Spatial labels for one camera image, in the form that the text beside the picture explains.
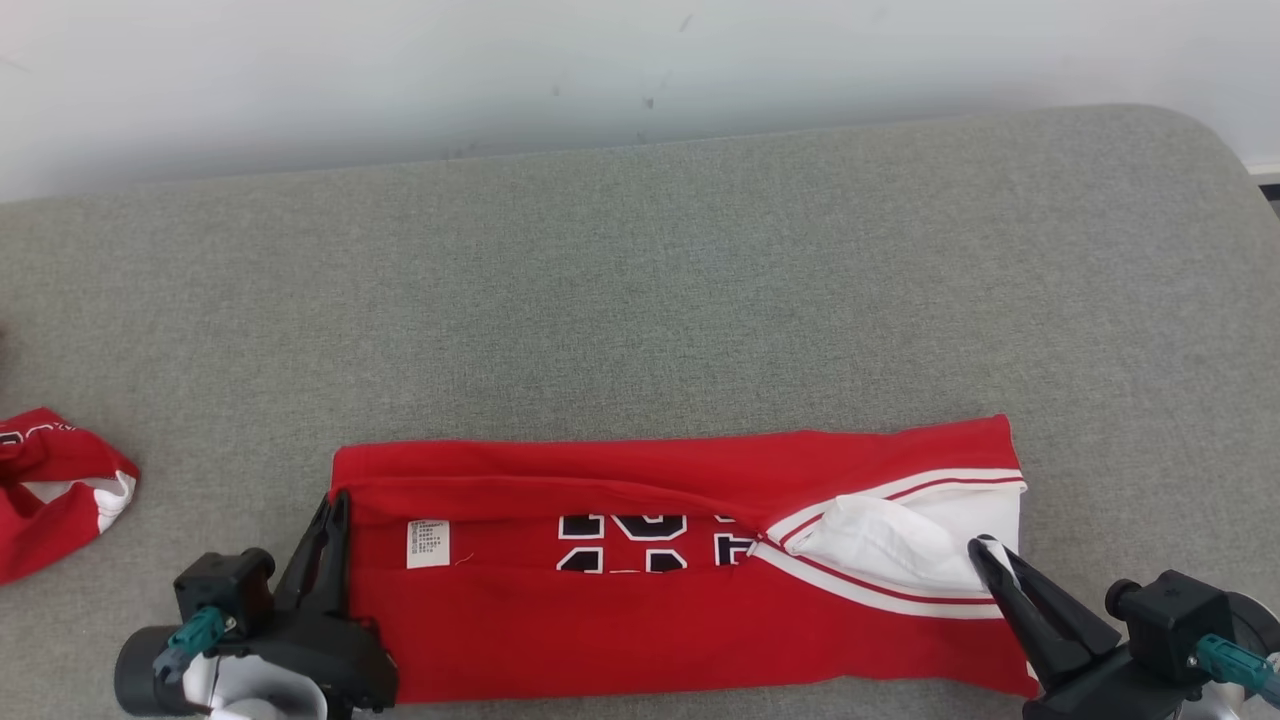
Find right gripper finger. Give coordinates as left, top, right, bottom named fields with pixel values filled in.
left=967, top=544, right=1087, bottom=692
left=984, top=537, right=1122, bottom=657

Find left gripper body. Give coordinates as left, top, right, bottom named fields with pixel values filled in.
left=240, top=611, right=400, bottom=720

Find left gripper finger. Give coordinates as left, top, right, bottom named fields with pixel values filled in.
left=275, top=496, right=334, bottom=614
left=325, top=491, right=352, bottom=620

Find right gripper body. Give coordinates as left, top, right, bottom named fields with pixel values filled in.
left=1021, top=631, right=1217, bottom=720

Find red jersey with lettering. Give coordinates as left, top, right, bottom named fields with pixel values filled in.
left=328, top=415, right=1042, bottom=705

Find red shorts with white band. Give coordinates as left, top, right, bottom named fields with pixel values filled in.
left=0, top=406, right=141, bottom=587

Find teal left cable connector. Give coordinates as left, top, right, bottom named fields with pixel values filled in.
left=152, top=605, right=238, bottom=684

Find teal cable connector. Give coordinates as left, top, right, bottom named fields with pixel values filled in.
left=1194, top=634, right=1280, bottom=709
left=152, top=605, right=238, bottom=684

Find teal right cable connector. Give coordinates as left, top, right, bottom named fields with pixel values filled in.
left=1194, top=634, right=1280, bottom=709

